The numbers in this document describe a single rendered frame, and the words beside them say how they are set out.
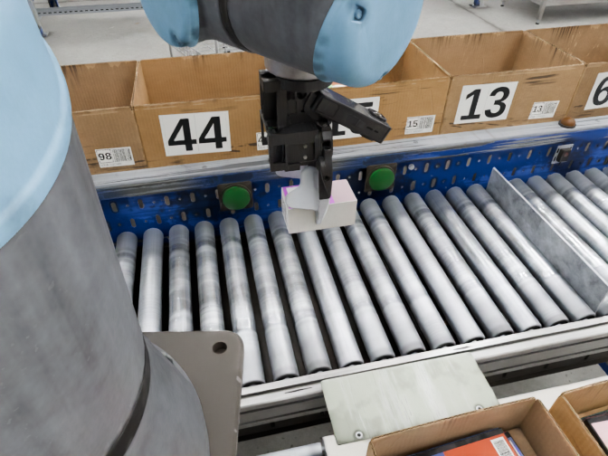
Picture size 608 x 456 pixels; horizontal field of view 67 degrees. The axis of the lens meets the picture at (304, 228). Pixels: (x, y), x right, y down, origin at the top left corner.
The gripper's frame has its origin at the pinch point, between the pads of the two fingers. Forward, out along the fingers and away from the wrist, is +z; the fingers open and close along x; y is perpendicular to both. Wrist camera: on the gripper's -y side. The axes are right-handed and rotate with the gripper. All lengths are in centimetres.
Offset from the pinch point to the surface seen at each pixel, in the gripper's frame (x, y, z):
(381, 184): -42, -29, 31
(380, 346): 3.4, -12.6, 35.5
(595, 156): -46, -101, 35
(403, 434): 24.3, -7.6, 26.5
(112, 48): -412, 92, 112
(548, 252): -13, -62, 36
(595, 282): 1, -61, 31
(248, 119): -50, 4, 12
